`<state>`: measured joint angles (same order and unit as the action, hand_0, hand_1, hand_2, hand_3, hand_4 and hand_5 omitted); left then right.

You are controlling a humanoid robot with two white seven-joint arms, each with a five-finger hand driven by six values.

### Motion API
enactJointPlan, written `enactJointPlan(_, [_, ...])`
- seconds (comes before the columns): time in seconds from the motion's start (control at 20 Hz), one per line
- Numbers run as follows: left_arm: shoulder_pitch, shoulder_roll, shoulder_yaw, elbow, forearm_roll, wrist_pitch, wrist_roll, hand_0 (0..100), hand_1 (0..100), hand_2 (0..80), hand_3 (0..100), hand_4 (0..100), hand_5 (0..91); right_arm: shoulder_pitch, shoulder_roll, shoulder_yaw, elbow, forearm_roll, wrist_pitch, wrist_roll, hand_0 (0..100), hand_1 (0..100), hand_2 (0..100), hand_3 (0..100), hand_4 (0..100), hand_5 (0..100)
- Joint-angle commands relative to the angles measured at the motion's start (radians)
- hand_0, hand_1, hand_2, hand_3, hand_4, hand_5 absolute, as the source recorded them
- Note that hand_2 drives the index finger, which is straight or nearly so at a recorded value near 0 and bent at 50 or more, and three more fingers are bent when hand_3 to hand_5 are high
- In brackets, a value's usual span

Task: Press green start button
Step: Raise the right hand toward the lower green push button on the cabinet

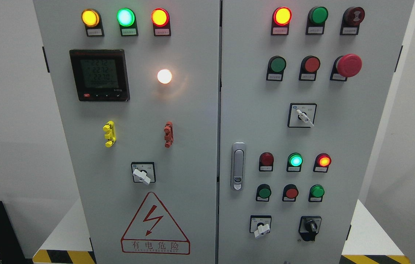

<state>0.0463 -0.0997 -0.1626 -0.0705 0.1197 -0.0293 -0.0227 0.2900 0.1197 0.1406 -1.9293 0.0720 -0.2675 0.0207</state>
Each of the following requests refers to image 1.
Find green push button lower left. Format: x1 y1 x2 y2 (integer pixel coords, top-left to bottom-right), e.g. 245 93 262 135
256 184 272 202

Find green push button upper row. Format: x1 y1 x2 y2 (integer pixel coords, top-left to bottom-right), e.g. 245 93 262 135
266 56 286 81

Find red push button lower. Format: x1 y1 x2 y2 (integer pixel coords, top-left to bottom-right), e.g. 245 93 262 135
282 184 299 202

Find red push button upper row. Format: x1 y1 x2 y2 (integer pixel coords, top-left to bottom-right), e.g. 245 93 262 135
299 55 321 81

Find green push button lower right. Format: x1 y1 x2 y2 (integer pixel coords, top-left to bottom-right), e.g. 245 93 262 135
308 184 325 202

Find red emergency stop mushroom button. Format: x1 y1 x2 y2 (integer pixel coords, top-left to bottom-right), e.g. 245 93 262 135
330 54 362 81

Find red plastic terminal clip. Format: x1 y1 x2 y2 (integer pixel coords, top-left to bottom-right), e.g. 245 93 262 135
164 121 174 148

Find dark red indicator lamp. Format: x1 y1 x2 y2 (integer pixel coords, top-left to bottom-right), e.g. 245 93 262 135
259 152 274 172

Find white lit indicator lamp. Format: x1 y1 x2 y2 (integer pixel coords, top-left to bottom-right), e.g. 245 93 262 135
157 69 173 85

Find grey electrical cabinet left door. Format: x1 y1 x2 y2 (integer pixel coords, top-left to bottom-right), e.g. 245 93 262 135
33 0 220 264

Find grey electrical cabinet door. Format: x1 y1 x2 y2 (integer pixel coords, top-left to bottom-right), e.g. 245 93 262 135
33 0 220 264
218 0 414 264

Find lit green indicator lamp lower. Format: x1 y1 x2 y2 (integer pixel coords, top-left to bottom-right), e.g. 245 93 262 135
286 153 303 172

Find yellow plastic terminal clip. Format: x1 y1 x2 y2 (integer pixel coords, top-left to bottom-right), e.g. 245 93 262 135
103 120 116 148

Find grey electrical cabinet right door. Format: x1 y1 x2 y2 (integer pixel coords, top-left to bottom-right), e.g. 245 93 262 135
218 0 414 264

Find red electrical hazard warning sticker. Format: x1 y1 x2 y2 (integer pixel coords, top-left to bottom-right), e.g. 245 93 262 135
121 192 190 254

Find lit red indicator lamp lower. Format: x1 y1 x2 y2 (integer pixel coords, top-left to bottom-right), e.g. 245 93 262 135
313 153 331 173

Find black digital power meter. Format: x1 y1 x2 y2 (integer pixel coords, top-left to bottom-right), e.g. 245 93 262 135
69 49 130 102

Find red-orange indicator lamp left door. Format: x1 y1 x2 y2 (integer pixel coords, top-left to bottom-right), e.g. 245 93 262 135
151 7 171 36

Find red-orange indicator lamp door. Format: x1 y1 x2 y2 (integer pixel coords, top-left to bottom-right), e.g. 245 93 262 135
151 7 171 36
271 6 292 36

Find red-orange indicator lamp right door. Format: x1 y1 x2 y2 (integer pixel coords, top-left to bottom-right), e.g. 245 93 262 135
271 6 292 36

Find green indicator lamp top left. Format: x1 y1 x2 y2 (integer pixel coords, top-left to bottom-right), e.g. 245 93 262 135
116 7 138 37

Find green indicator lamp top right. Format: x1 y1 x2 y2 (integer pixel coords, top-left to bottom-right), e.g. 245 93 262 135
305 6 329 35

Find yellow indicator lamp top left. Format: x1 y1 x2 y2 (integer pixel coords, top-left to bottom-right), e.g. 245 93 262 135
81 8 104 37

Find dark red buzzer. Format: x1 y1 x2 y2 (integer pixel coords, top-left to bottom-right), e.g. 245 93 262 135
340 7 365 35

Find white platform with hazard stripes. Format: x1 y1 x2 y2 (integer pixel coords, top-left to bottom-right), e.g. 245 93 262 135
32 200 410 264

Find silver door lock handle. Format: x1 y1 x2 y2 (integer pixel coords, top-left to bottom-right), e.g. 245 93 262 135
231 142 246 191

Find white rotary switch left door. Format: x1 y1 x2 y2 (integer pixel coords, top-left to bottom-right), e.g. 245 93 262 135
131 162 156 185

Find white rotary switch door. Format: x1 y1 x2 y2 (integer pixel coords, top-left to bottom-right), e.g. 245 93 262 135
131 162 156 185
249 214 272 239

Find white rotary switch upper right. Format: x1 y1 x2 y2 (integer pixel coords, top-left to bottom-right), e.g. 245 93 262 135
288 103 317 128

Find white rotary switch lower right door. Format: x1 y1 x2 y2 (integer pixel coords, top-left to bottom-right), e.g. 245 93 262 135
249 214 272 239

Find black rotary selector switch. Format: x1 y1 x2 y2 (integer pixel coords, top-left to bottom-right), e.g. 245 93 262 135
298 216 322 242

